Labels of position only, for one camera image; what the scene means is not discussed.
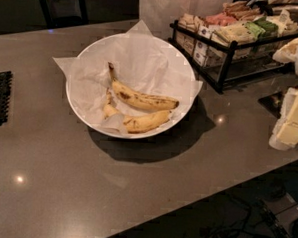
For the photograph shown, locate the spotted yellow banana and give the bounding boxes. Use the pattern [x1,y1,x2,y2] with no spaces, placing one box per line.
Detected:
[108,62,179,111]
[102,90,170,134]

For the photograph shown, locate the dark water dispenser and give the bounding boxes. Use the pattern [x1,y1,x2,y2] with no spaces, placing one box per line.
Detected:
[39,0,88,29]

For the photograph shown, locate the black wire condiment rack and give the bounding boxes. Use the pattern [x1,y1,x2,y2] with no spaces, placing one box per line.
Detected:
[168,20,298,93]

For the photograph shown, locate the white bowl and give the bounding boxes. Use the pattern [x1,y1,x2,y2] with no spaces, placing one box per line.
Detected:
[63,30,200,143]

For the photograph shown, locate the pink sweetener packets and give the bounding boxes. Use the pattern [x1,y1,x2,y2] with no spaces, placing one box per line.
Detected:
[205,13,237,26]

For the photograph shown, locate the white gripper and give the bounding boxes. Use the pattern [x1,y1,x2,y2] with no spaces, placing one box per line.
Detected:
[269,87,298,150]

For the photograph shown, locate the white paper liner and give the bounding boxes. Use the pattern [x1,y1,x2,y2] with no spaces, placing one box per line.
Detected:
[48,15,207,140]

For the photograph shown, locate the green sweetener packets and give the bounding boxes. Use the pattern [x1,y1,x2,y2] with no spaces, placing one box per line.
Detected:
[245,17,278,40]

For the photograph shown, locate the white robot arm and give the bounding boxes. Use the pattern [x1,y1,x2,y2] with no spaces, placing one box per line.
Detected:
[269,38,298,150]

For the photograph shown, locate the black cables on floor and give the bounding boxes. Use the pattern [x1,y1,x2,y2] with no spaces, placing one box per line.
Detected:
[179,192,298,238]

